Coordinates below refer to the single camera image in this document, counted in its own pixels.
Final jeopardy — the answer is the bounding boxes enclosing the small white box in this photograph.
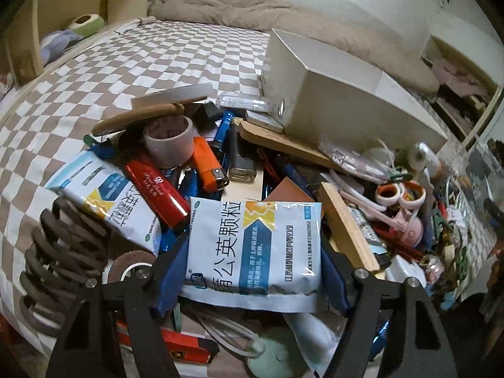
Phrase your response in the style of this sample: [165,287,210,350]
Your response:
[244,109,284,134]

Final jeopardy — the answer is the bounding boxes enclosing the pink scissors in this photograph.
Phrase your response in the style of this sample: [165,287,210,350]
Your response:
[341,189,426,253]

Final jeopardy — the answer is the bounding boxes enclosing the white charger plug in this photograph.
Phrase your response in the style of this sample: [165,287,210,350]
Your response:
[386,255,428,290]

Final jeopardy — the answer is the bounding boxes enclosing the brown clear tape roll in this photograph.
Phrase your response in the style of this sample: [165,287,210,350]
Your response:
[142,115,195,168]

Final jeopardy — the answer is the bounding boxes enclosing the flat clear plastic case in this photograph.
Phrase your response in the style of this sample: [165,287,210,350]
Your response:
[216,91,274,114]

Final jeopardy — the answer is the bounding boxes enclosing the white blue medicine sachet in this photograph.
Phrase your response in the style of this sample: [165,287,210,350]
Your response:
[180,196,329,312]
[46,150,163,255]

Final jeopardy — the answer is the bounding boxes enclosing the mint green round device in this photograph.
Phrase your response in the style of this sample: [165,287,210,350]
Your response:
[246,329,339,378]

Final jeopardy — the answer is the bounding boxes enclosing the plywood strip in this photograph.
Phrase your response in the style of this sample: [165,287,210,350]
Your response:
[317,181,381,270]

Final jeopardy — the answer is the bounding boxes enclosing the white cardboard box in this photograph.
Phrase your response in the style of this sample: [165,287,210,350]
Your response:
[258,27,450,154]

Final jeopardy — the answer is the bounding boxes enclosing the brown abrasive wheel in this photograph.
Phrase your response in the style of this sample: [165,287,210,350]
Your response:
[103,250,158,284]

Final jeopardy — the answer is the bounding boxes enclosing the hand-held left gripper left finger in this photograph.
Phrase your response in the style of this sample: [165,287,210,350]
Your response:
[46,232,192,378]

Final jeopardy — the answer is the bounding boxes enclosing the green white plush toy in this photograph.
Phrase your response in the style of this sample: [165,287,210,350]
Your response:
[65,13,106,39]

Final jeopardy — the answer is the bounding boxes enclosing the beige quilt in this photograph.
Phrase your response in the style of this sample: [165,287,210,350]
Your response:
[147,0,439,93]

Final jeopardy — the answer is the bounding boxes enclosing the dark ribbed hair clip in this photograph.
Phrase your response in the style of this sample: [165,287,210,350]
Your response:
[18,197,113,337]

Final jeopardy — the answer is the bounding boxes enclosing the clear storage container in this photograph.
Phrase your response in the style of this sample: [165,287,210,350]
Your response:
[467,138,504,205]

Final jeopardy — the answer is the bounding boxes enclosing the round cork coaster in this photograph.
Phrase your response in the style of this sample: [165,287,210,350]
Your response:
[92,102,186,136]

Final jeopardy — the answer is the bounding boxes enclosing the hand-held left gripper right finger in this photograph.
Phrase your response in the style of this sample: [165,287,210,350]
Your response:
[321,240,459,378]

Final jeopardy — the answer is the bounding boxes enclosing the orange lighter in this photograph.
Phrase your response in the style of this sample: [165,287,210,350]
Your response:
[192,136,230,190]

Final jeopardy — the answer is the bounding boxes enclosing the brown leather card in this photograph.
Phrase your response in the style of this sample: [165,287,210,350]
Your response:
[262,177,316,205]

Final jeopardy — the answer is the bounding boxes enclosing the white tape roll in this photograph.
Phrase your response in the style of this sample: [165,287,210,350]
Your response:
[131,84,213,107]

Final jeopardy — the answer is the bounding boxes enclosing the pink clothes pile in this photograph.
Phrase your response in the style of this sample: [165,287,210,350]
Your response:
[431,57,499,97]

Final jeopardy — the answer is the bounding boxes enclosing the red black flat box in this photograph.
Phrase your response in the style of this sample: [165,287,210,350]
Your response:
[116,321,219,365]

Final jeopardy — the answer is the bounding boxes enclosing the black charger block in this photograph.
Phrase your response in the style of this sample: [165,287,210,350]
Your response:
[193,101,223,130]

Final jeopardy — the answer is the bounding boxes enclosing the black silver lighter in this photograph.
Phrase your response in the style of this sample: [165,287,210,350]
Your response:
[227,118,258,184]

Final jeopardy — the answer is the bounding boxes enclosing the white bottle orange cap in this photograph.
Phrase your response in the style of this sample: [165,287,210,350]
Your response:
[407,142,442,176]

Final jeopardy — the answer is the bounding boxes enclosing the long carved wooden plaque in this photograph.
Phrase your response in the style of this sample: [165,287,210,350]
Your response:
[236,118,343,174]

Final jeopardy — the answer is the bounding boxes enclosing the open closet shelf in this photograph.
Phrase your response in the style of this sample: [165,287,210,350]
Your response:
[419,33,504,150]

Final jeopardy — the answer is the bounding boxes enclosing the purple white plush toy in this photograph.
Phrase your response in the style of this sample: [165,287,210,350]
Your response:
[39,29,83,64]

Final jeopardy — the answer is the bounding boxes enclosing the red glossy lighter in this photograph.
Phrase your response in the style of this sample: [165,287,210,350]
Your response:
[124,159,191,229]

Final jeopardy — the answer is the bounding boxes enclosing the wooden bedside shelf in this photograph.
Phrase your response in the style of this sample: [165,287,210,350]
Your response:
[0,0,170,87]

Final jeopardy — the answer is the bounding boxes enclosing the orange white ring pair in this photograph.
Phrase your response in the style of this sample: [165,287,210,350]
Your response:
[374,179,428,211]

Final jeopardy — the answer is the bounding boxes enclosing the clear lidded case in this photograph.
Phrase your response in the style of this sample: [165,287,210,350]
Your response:
[319,142,390,182]

